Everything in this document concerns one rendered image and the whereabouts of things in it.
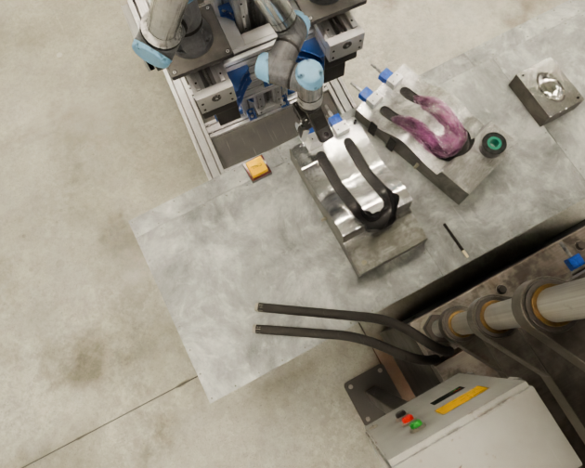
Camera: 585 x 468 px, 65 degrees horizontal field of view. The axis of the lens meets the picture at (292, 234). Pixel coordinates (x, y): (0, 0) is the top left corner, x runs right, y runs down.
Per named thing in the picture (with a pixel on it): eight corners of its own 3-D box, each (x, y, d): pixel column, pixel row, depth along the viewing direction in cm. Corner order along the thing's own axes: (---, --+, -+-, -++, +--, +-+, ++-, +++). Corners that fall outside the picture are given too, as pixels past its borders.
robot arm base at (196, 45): (162, 30, 157) (153, 9, 147) (203, 14, 158) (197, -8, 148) (177, 65, 153) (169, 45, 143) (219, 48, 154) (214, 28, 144)
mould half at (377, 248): (290, 159, 168) (288, 142, 155) (352, 127, 171) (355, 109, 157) (358, 278, 156) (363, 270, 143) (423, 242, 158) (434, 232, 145)
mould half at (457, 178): (354, 116, 172) (357, 101, 161) (400, 72, 176) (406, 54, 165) (459, 205, 161) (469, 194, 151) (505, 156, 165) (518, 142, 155)
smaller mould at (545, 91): (508, 84, 172) (516, 73, 166) (541, 68, 174) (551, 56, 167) (539, 126, 168) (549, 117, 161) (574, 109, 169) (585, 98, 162)
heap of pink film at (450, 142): (386, 123, 164) (389, 111, 157) (419, 90, 167) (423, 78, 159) (442, 169, 159) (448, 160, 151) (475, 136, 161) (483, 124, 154)
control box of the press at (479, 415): (335, 388, 223) (377, 446, 81) (389, 357, 226) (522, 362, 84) (357, 431, 218) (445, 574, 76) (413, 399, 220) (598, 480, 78)
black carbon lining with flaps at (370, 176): (312, 157, 161) (312, 145, 152) (352, 136, 162) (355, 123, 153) (362, 241, 152) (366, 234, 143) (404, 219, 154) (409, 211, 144)
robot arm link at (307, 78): (298, 52, 123) (328, 61, 122) (300, 75, 134) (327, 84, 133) (288, 76, 122) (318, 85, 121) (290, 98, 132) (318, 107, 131)
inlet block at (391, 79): (365, 72, 173) (367, 63, 168) (374, 64, 174) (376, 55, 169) (391, 94, 170) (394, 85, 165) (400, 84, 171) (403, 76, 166)
